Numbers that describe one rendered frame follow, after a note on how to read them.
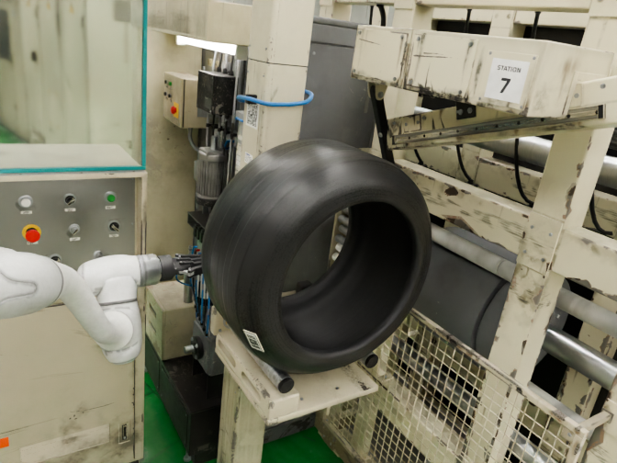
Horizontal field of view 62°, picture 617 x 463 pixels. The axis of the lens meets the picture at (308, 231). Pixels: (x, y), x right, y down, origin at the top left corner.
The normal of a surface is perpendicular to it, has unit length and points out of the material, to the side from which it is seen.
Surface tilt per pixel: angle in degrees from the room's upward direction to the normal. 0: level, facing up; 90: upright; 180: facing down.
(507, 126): 90
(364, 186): 79
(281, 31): 90
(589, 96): 90
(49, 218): 90
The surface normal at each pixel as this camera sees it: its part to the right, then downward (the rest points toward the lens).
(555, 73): 0.52, 0.36
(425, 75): -0.84, 0.09
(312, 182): 0.13, -0.33
